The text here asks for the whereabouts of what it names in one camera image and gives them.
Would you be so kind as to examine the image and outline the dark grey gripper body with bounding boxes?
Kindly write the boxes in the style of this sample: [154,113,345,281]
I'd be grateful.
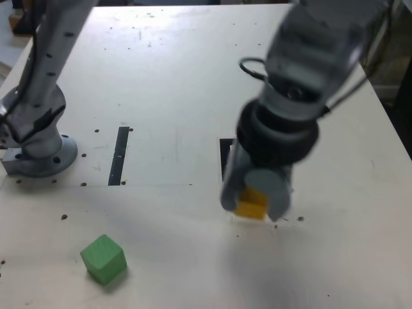
[248,156,293,188]

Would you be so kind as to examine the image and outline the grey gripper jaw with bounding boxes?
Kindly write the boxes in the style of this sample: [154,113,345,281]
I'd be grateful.
[220,138,252,212]
[243,169,292,223]

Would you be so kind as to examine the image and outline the yellow cube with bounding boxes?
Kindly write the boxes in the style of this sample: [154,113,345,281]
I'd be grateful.
[232,186,268,221]

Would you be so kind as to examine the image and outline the green cube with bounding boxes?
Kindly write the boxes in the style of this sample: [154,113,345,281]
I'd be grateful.
[79,234,128,286]

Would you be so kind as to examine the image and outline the black tape square outline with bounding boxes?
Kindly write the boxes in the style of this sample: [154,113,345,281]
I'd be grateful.
[219,137,238,182]

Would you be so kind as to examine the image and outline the black tape strip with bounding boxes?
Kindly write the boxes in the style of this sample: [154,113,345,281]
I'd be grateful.
[108,126,130,187]

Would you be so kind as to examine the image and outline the white low shelf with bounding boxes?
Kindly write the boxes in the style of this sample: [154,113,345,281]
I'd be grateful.
[372,83,402,104]

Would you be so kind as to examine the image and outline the dark furniture piece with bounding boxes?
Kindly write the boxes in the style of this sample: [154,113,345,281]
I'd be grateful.
[390,53,412,130]

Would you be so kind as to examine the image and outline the white metal frame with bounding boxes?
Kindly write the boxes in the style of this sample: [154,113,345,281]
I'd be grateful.
[360,0,412,68]

